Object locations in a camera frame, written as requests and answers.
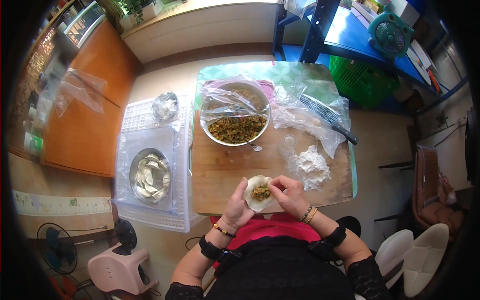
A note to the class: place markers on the pink cloth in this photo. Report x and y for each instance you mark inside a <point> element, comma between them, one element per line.
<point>267,90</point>

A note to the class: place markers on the metal spoon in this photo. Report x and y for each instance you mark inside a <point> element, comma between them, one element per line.
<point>255,146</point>

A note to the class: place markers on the black floor fan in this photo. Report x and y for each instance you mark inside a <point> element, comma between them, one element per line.
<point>56,249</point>

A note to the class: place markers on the blue metal shelf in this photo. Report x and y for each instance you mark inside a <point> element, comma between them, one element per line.
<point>348,33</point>

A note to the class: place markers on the black wrist band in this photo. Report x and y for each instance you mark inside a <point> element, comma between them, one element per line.
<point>330,242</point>
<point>212,249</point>

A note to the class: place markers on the person's right index finger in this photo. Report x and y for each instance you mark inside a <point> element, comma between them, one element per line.
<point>282,179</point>

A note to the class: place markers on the person's right thumb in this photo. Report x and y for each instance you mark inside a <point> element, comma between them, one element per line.
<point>278,190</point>

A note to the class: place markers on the pink plastic stool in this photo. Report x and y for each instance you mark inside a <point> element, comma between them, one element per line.
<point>116,268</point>

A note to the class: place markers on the white plastic crate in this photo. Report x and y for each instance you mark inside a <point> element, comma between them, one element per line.
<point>183,180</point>

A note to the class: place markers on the brown armchair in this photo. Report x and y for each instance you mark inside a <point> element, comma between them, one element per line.
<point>427,195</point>

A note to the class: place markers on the orange wooden cabinet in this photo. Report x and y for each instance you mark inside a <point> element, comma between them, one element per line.
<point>86,138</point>

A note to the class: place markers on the small wrapped metal bowl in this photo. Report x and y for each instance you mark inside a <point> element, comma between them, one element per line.
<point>165,107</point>

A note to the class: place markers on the teal desk fan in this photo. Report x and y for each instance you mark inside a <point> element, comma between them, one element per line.
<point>390,35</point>

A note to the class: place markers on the pile of white flour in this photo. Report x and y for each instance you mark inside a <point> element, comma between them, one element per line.
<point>309,168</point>

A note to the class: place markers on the small clear cup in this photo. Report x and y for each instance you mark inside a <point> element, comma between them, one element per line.
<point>287,144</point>

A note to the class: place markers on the person's right fingers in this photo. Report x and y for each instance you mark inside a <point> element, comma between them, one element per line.
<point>282,200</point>

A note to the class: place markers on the crumpled clear plastic bag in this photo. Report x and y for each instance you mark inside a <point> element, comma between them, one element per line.
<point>292,116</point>

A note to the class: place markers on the round metal plate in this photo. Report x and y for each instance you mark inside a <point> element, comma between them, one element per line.
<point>132,176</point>

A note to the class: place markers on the large clear plastic bag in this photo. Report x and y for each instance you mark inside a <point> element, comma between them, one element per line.
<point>80,90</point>

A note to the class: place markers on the dumpling wrapper with filling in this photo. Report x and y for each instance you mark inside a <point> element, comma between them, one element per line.
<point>258,193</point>

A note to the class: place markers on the printed height chart strip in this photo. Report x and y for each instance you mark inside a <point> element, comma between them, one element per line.
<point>56,204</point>

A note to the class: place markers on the person's left thumb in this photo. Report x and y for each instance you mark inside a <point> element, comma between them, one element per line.
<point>243,186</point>

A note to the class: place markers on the clear plastic sheet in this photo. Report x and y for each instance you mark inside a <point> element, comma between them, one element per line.
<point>127,138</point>

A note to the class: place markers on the metal bowl of filling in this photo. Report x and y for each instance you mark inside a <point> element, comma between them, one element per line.
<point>236,129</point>

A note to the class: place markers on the clear plastic wrap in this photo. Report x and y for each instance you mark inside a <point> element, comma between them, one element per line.
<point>225,103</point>

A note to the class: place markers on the white plastic chair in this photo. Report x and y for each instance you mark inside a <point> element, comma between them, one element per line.
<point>427,255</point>
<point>392,251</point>

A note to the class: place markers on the potted green plant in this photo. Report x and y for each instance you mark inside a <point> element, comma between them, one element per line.
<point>131,11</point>

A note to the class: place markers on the person's left hand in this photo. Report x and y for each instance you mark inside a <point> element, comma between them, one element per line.
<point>235,210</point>

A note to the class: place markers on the wooden cutting board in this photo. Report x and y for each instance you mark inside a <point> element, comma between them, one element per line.
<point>232,168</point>

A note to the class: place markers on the person's right hand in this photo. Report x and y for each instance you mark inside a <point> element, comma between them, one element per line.
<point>294,197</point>

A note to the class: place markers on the pile of folded dumplings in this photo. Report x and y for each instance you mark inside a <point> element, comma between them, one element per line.
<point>152,176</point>

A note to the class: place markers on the green plastic basket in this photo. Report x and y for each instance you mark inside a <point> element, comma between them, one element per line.
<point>360,80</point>

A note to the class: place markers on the person's body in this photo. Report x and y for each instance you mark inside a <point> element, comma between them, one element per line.
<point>281,273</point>

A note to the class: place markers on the green patterned table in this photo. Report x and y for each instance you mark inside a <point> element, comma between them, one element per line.
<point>285,73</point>

